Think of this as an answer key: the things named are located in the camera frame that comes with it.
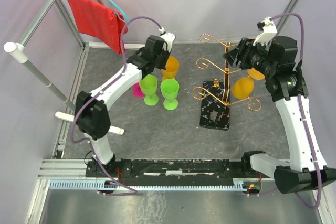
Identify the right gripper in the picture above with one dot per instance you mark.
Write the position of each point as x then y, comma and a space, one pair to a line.
242, 52

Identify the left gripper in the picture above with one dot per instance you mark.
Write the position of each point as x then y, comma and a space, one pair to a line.
162, 65

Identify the orange plastic goblet front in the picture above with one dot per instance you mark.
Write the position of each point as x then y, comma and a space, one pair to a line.
171, 68

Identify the orange plastic goblet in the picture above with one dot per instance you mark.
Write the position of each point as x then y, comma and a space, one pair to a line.
171, 68
245, 85

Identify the green plastic goblet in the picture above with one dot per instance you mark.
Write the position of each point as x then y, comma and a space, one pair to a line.
149, 86
170, 90

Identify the pink plastic goblet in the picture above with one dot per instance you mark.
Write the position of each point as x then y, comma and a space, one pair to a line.
137, 92

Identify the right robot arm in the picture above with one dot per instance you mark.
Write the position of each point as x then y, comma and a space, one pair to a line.
307, 169

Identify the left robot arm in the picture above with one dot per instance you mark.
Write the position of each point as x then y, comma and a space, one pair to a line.
92, 109

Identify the red cloth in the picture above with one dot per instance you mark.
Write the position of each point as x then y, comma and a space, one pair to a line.
99, 21

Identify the white stand foot front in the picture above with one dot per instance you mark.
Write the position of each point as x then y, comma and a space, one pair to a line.
70, 118

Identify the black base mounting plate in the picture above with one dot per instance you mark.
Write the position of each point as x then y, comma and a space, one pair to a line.
180, 172

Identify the grey clothes stand pole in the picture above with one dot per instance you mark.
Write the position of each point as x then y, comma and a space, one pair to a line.
16, 49

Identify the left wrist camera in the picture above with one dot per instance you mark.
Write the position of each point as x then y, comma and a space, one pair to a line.
168, 37

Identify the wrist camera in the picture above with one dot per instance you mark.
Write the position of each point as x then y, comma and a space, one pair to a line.
268, 32
168, 37

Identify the gold wire wine glass rack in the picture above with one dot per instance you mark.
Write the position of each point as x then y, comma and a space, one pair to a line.
216, 97

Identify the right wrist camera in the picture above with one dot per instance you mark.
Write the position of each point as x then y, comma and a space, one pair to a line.
268, 32

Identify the white cable duct strip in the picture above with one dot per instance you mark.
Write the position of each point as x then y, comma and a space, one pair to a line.
85, 184

